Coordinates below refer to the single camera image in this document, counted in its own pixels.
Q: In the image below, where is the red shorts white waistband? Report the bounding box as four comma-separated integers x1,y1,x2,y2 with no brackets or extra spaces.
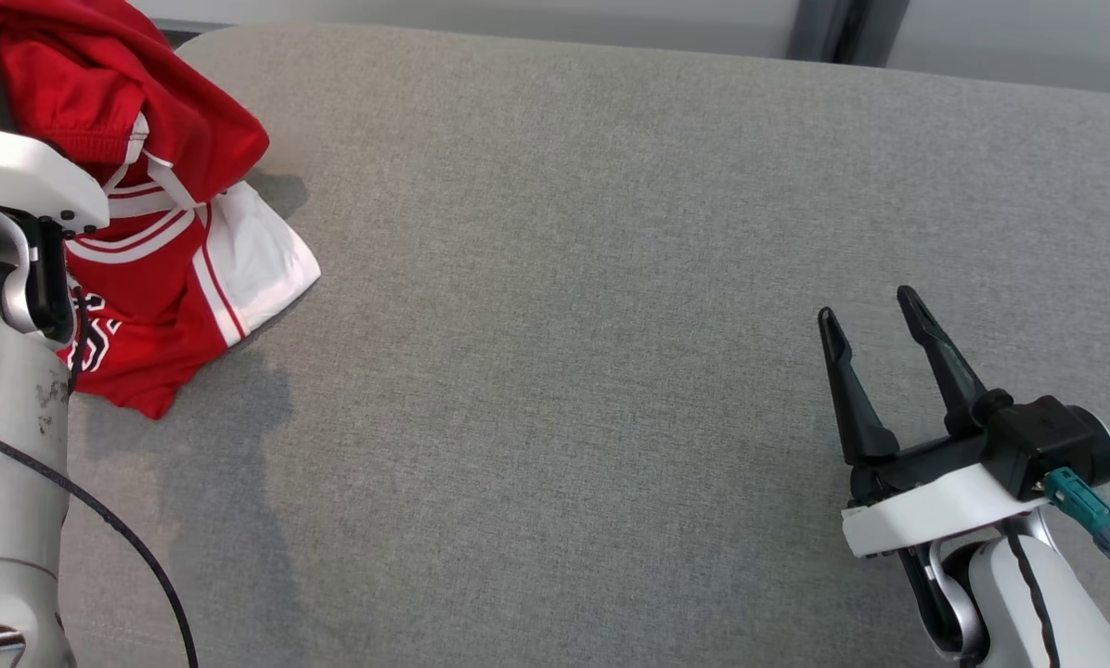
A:
0,0,271,207

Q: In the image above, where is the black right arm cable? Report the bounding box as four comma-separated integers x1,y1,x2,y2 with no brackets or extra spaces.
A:
1008,467,1110,668

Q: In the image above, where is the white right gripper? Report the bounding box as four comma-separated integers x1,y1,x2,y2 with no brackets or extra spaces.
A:
817,286,1046,559

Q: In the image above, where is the grey partition post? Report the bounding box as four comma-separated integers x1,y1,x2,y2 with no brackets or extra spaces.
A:
785,0,910,67

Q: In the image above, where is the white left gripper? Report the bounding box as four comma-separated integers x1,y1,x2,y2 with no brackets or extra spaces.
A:
0,42,110,238

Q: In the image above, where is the red white basketball jersey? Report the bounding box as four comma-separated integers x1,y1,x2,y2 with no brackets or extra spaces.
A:
57,179,322,421

